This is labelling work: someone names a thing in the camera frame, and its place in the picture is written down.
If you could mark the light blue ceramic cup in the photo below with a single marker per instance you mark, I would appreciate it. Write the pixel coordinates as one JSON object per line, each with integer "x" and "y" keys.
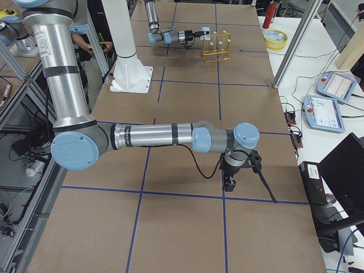
{"x": 206, "y": 35}

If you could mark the orange black connector board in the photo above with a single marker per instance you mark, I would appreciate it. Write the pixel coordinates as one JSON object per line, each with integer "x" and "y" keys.
{"x": 290, "y": 117}

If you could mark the light blue plate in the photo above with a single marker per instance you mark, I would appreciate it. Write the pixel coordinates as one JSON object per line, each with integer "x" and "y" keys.
{"x": 273, "y": 36}

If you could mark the black computer monitor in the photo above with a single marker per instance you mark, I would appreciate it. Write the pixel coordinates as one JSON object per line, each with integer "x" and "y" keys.
{"x": 342, "y": 171}

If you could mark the yellow rimmed round tray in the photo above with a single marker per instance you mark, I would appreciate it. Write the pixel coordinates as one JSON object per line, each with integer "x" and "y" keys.
{"x": 273, "y": 45}

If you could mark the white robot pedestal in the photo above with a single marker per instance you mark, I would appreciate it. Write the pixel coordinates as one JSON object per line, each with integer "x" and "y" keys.
{"x": 130, "y": 75}

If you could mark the red thermos bottle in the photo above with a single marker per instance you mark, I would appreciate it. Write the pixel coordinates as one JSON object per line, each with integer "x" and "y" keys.
{"x": 269, "y": 15}

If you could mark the aluminium frame post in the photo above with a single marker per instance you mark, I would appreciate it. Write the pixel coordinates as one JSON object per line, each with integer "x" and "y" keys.
{"x": 298, "y": 36}

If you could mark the gold wire cup holder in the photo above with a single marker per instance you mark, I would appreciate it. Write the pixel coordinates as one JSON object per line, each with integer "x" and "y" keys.
{"x": 216, "y": 47}

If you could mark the brown paper table cover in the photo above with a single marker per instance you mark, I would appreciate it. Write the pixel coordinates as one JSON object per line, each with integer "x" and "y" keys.
{"x": 149, "y": 209}

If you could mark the black desktop box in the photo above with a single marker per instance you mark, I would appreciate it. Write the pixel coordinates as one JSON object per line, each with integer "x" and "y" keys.
{"x": 312, "y": 182}

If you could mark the person in black clothes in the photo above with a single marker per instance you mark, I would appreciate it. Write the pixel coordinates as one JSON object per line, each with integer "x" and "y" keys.
{"x": 86, "y": 55}

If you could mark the wooden post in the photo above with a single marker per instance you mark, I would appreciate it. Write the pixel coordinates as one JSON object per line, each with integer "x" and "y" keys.
{"x": 352, "y": 52}

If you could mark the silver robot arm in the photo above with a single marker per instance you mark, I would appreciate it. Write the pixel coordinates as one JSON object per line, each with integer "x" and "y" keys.
{"x": 80, "y": 140}
{"x": 169, "y": 35}

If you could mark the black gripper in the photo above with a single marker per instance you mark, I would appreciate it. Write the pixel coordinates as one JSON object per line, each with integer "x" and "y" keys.
{"x": 188, "y": 34}
{"x": 230, "y": 171}

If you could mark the blue teach pendant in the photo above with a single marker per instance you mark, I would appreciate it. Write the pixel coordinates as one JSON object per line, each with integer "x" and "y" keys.
{"x": 322, "y": 113}
{"x": 337, "y": 86}

